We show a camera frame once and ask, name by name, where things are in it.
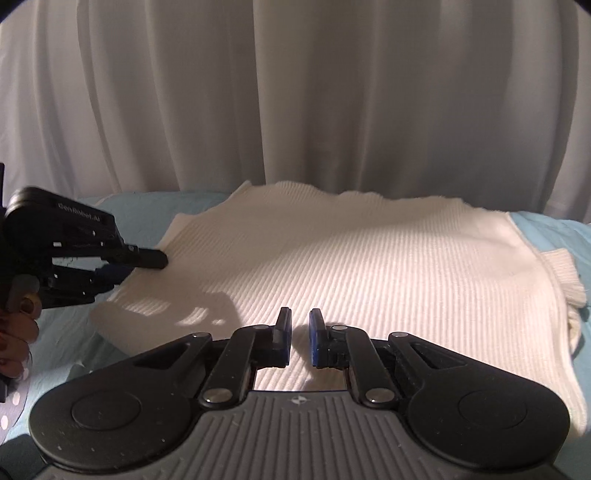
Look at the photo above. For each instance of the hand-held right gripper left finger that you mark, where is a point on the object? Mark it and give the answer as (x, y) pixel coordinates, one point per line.
(282, 337)

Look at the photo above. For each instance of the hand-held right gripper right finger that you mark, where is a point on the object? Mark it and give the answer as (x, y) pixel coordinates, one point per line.
(317, 339)

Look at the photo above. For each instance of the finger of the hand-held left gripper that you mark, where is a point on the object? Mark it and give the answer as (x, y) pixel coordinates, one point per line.
(147, 257)
(113, 277)

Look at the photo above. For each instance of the white ribbed knit sweater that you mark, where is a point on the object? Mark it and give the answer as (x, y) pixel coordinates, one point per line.
(369, 258)

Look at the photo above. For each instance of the person's left hand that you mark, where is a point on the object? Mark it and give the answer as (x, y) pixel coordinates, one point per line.
(18, 327)

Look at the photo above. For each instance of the light blue printed bed sheet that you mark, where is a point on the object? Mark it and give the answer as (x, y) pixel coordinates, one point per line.
(138, 212)

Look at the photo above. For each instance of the white curtain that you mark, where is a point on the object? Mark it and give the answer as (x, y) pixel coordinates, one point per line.
(295, 92)

